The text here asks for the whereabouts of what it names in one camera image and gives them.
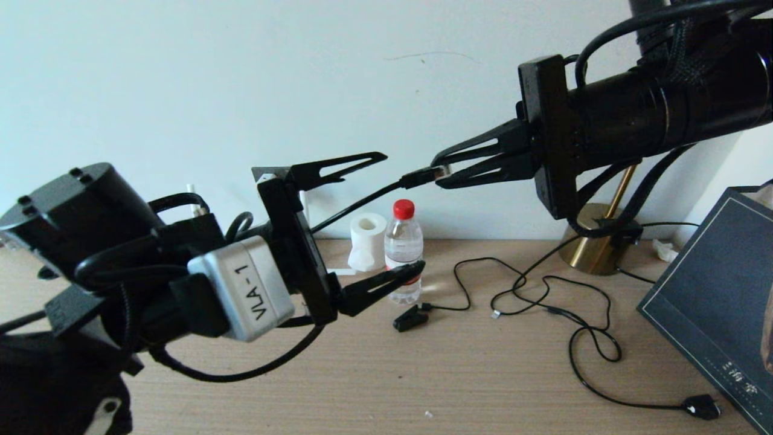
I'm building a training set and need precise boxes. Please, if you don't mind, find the black ethernet cable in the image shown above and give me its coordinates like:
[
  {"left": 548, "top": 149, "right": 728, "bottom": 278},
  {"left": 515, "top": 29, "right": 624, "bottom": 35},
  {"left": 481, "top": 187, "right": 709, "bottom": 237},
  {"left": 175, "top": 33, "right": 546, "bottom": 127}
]
[{"left": 309, "top": 166, "right": 451, "bottom": 235}]

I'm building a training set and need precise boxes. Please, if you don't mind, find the black lamp power cable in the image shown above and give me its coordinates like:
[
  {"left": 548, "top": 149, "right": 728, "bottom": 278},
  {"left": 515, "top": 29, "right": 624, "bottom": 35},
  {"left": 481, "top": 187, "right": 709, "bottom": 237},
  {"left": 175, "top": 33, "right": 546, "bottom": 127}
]
[{"left": 490, "top": 222, "right": 723, "bottom": 421}]

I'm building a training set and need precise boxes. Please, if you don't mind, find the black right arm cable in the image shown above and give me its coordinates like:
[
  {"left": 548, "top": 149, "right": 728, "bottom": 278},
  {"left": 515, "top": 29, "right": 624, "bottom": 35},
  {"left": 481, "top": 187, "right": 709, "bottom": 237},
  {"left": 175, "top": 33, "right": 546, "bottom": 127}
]
[{"left": 566, "top": 0, "right": 773, "bottom": 240}]

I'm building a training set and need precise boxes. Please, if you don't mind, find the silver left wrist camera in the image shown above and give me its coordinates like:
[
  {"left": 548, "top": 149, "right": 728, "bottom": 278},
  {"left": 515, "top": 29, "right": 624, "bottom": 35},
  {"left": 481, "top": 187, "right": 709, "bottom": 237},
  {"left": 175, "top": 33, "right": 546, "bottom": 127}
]
[{"left": 187, "top": 236, "right": 297, "bottom": 343}]

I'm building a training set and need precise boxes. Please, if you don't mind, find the red-capped water bottle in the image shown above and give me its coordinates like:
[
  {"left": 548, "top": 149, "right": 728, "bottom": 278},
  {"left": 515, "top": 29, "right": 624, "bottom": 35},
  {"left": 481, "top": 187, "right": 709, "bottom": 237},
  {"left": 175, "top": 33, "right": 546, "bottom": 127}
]
[{"left": 384, "top": 199, "right": 423, "bottom": 305}]

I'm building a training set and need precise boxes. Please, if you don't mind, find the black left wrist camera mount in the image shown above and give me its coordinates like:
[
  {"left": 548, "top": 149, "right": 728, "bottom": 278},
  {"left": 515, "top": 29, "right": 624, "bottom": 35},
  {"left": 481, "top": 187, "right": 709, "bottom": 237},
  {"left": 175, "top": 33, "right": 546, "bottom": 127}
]
[{"left": 168, "top": 273, "right": 231, "bottom": 339}]

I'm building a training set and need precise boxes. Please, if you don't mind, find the black clip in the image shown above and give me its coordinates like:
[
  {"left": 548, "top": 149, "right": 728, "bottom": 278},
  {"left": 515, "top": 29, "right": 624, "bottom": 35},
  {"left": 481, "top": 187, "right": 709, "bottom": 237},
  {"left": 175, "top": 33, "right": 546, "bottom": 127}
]
[{"left": 393, "top": 304, "right": 432, "bottom": 332}]

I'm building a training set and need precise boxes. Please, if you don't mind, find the thin black clip cable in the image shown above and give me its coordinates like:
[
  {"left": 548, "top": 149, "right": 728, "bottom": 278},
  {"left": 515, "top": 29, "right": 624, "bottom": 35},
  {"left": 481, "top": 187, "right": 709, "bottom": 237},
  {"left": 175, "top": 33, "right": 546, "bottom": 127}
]
[{"left": 423, "top": 258, "right": 622, "bottom": 363}]

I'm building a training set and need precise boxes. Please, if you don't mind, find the dark blue paper bag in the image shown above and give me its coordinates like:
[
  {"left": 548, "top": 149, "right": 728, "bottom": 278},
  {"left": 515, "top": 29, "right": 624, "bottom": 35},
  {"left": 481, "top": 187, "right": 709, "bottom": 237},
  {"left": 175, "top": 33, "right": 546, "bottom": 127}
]
[{"left": 637, "top": 181, "right": 773, "bottom": 434}]

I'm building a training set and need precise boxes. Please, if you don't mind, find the white toilet paper roll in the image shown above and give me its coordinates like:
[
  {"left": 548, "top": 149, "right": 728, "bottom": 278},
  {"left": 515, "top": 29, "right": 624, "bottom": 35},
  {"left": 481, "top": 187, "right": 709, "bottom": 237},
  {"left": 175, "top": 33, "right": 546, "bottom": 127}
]
[{"left": 347, "top": 213, "right": 388, "bottom": 272}]

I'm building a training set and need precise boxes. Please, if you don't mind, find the white router with antennas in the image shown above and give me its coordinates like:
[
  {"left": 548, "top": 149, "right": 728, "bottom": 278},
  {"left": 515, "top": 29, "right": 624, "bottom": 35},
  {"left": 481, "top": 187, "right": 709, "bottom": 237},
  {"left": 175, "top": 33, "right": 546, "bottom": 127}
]
[{"left": 185, "top": 183, "right": 358, "bottom": 279}]

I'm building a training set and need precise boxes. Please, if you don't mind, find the brass desk lamp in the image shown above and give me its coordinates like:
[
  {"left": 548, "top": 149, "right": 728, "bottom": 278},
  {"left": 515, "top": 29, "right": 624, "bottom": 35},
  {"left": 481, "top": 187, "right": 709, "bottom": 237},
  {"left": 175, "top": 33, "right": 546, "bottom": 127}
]
[{"left": 559, "top": 160, "right": 641, "bottom": 276}]

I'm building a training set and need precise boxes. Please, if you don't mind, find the black box on lamp base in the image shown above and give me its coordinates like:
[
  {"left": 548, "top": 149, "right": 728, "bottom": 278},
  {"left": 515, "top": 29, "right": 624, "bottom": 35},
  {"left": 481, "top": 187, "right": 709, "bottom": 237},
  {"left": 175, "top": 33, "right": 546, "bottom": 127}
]
[{"left": 598, "top": 219, "right": 643, "bottom": 247}]

